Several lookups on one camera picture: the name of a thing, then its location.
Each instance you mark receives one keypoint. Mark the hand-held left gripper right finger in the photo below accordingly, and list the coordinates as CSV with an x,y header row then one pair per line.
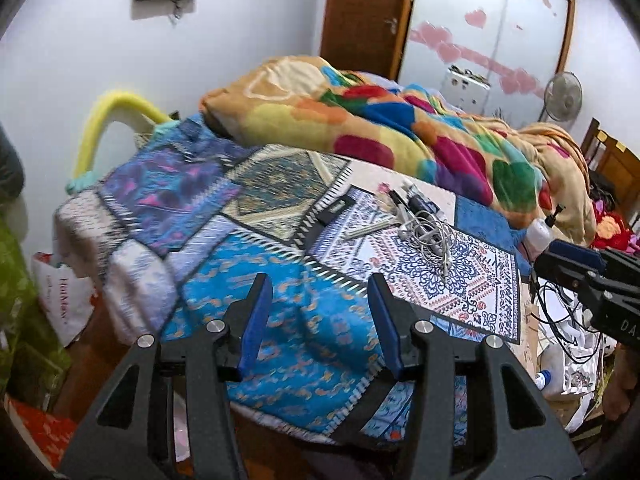
x,y
387,332

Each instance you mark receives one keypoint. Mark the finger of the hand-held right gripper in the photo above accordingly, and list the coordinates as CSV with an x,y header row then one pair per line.
x,y
575,251
565,271

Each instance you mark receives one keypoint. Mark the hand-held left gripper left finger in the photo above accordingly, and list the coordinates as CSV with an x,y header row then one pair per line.
x,y
252,322

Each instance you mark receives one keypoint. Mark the silver pen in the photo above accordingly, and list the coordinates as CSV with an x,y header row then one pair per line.
x,y
372,230

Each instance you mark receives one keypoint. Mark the small black gadget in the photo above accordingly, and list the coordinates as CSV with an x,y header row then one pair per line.
x,y
417,205

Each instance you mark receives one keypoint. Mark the black device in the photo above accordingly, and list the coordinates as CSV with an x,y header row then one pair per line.
x,y
332,212

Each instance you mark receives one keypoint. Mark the white plastic bottle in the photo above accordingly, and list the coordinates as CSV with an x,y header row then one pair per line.
x,y
540,235

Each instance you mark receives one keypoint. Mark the red plush toy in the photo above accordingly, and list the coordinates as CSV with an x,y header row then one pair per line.
x,y
615,227

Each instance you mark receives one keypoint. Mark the patchwork print bed cover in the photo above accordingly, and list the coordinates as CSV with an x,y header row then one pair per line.
x,y
310,332

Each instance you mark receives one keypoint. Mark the white printed plastic bag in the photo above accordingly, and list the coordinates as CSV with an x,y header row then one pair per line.
x,y
582,370

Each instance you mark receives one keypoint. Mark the blue towel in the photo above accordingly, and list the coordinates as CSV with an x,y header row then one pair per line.
x,y
487,220

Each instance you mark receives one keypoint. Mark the blue capped plastic bottle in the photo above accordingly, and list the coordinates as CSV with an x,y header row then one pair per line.
x,y
545,379

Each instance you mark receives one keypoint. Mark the brown wooden chair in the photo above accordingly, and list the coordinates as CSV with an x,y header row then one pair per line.
x,y
612,160

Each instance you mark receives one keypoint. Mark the standing electric fan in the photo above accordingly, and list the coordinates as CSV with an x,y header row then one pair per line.
x,y
562,95

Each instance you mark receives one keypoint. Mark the white shopping bag red print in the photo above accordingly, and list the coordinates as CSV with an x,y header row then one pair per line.
x,y
62,295

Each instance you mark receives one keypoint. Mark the colourful heart print blanket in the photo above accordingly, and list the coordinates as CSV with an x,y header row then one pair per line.
x,y
310,110

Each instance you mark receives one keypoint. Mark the green patterned cloth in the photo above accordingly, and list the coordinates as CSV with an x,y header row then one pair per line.
x,y
25,320

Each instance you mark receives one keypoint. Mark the red patterned box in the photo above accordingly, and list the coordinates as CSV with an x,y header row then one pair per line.
x,y
40,432

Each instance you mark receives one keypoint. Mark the wardrobe with pink heart stickers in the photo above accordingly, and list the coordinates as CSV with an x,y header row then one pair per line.
x,y
480,15

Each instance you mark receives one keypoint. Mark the dark grey cloth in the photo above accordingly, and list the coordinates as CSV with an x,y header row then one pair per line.
x,y
10,165

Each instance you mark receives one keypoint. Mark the brown wooden door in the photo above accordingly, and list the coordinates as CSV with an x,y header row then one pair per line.
x,y
362,10

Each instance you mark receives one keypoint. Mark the yellow foam padded bed rail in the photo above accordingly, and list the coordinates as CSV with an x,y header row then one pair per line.
x,y
97,120

